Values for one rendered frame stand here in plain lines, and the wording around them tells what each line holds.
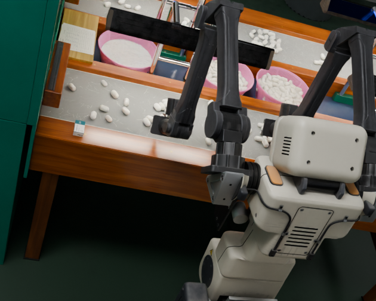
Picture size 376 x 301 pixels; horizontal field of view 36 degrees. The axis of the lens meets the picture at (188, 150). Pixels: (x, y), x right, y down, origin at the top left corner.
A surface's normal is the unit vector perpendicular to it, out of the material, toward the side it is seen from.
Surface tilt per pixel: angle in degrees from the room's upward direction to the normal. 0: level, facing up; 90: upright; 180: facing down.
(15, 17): 90
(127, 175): 90
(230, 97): 26
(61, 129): 0
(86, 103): 0
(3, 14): 90
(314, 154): 48
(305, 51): 0
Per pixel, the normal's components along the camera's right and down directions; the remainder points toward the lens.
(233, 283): 0.15, 0.62
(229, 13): 0.40, -0.29
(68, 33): 0.31, -0.68
